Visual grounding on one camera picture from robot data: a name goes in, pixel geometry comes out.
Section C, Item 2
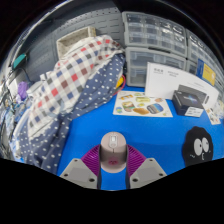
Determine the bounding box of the purple soft bag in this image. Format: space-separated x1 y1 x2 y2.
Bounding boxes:
16 80 30 102

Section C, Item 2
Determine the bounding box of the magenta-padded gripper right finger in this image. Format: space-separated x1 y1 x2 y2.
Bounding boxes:
125 144 168 190

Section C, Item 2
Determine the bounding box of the blue and yellow card package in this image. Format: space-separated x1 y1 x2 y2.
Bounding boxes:
195 58 217 87

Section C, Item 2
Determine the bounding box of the yellow and red toy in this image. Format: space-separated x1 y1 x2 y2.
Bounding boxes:
114 73 128 97

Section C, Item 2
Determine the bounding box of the small black box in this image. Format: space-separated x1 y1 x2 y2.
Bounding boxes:
171 84 210 118

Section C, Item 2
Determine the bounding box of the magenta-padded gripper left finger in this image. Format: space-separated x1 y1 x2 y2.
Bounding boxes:
59 143 103 190

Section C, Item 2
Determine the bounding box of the cartoon sticker sheet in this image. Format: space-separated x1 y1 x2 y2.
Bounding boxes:
203 105 223 126

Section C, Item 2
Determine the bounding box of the black mouse pad with eyes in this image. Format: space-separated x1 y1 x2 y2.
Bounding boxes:
181 125 214 168

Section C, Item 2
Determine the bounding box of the long white keyboard box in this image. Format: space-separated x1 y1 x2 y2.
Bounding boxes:
144 61 219 101

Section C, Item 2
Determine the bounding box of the teal tool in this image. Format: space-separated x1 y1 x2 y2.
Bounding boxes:
11 53 28 70

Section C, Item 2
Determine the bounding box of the pink computer mouse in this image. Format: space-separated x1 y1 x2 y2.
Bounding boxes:
99 131 129 174

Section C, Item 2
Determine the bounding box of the food sticker sheet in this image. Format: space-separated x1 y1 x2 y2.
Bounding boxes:
112 90 174 118

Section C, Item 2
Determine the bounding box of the grey pegboard panel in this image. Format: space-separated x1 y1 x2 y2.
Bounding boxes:
24 7 126 83

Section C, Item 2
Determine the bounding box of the red blue checkered cloth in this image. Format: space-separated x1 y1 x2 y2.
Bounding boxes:
25 34 125 139

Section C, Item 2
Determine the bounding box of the navy polka-dot cloth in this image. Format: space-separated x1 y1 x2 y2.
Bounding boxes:
14 53 127 175

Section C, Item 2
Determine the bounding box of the white woven basket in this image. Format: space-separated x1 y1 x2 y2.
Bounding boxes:
55 26 98 56

